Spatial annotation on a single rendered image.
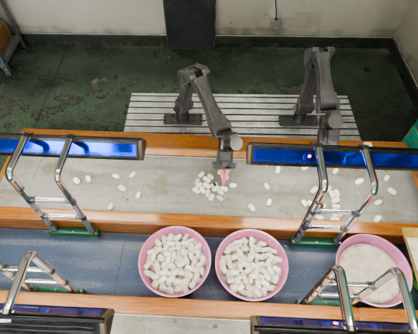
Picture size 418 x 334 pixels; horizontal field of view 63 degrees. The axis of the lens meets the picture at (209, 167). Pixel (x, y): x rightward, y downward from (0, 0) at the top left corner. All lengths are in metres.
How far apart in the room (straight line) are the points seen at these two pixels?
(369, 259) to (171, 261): 0.74
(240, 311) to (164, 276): 0.29
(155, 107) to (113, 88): 1.23
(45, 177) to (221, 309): 0.93
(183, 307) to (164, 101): 1.11
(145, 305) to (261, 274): 0.43
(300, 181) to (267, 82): 1.67
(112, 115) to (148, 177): 1.40
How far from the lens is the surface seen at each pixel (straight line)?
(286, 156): 1.16
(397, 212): 1.60
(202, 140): 1.58
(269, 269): 1.32
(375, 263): 1.46
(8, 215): 1.58
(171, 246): 1.35
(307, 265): 1.44
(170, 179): 1.49
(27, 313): 0.99
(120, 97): 2.98
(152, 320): 1.28
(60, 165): 1.15
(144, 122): 1.81
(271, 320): 0.94
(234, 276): 1.32
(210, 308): 1.25
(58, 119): 2.96
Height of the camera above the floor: 1.98
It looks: 55 degrees down
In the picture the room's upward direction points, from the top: straight up
